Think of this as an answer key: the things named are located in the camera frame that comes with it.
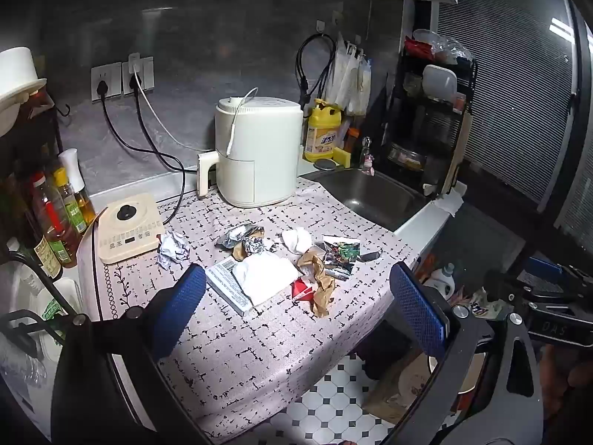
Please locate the patterned pink tablecloth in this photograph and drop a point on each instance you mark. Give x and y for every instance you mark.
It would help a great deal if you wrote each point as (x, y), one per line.
(241, 347)

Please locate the black dish rack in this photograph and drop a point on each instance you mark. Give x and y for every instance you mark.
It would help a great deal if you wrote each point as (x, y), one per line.
(394, 116)

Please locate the beige induction cooker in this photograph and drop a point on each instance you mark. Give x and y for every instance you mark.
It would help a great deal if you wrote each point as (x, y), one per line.
(134, 236)

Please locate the yellow detergent bottle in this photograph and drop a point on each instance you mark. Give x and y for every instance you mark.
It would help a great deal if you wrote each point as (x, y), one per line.
(322, 136)

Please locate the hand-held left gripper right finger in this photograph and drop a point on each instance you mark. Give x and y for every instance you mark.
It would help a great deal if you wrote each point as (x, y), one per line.
(419, 308)

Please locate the dark green-labelled bottle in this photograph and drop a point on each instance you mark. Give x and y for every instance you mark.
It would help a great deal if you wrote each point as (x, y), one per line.
(46, 255)

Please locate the white paper towel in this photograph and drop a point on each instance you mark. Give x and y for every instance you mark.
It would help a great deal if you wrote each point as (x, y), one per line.
(449, 204)

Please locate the steel sink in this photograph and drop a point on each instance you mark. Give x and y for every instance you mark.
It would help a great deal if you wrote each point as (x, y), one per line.
(370, 199)

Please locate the white air fryer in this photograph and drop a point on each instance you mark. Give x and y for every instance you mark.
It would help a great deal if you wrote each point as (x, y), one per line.
(259, 157)

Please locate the white napkin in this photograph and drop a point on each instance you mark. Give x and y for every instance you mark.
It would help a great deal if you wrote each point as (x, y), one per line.
(264, 278)

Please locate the white detergent bottle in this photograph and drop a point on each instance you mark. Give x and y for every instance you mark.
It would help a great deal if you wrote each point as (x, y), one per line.
(442, 282)

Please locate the foil ball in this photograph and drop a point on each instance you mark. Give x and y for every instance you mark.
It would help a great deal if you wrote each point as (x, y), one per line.
(255, 244)

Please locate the silver foil wrapper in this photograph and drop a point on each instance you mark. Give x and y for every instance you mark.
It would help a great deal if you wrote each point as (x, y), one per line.
(236, 236)

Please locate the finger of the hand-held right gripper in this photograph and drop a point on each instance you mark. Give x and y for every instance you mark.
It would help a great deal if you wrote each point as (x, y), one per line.
(545, 268)
(502, 283)

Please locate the white plastic tub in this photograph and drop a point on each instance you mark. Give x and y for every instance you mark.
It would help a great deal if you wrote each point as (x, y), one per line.
(16, 74)

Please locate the small glass bottle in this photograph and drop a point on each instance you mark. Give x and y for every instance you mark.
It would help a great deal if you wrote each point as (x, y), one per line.
(366, 155)

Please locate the green white laundry powder bag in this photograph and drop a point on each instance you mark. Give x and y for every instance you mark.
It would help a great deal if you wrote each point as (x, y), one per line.
(482, 307)

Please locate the grey sink stopper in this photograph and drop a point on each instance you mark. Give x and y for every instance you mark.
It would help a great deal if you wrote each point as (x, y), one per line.
(325, 165)

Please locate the grey wall socket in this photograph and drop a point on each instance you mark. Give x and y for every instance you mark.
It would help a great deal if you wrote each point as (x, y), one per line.
(147, 72)
(111, 72)

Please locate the clear plastic bottle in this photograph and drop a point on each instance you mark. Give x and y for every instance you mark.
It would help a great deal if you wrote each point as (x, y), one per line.
(21, 375)

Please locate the person's right hand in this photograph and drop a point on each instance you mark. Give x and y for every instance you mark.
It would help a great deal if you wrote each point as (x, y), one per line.
(572, 375)

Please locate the white-topped oil sprayer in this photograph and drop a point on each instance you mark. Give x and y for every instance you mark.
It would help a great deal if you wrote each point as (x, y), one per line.
(70, 162)

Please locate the white paper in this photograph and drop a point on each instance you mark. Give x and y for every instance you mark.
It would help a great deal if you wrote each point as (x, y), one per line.
(172, 248)

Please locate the white tissue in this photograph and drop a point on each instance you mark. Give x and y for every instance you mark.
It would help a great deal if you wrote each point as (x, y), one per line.
(296, 239)

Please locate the wooden cutting board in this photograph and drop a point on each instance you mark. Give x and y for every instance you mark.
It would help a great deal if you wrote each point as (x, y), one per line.
(456, 162)

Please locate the red-capped sauce bottle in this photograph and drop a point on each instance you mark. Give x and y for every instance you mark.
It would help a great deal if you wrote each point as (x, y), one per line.
(51, 222)

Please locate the brown paper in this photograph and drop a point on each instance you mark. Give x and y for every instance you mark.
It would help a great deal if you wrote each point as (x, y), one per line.
(322, 287)

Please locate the red packet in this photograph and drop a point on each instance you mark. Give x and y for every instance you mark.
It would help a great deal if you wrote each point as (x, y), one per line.
(302, 291)

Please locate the hanging clear plastic bags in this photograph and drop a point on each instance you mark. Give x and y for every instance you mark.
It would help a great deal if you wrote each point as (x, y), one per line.
(350, 79)

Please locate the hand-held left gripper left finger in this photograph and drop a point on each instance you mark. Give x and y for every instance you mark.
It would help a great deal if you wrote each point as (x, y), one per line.
(180, 308)

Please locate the colourful foil packet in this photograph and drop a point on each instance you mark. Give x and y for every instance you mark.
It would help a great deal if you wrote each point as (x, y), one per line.
(343, 252)

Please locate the yellow sponge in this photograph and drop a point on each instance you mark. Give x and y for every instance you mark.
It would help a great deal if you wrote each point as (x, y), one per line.
(343, 157)

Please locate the grey wall hook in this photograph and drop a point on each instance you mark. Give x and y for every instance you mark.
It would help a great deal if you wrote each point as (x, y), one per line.
(337, 18)
(319, 24)

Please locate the cardboard box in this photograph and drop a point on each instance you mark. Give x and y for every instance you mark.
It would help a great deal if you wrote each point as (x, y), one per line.
(394, 389)

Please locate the small black wrapper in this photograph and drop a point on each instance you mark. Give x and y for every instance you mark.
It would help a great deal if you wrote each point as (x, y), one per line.
(370, 256)

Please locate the yellow-capped oil bottle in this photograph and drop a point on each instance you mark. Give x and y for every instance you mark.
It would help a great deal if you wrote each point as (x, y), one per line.
(72, 208)

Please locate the white plastic container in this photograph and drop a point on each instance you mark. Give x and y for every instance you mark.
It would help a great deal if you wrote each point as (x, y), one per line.
(439, 82)

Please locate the grey carton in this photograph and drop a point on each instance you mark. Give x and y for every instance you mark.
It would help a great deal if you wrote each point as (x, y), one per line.
(224, 282)

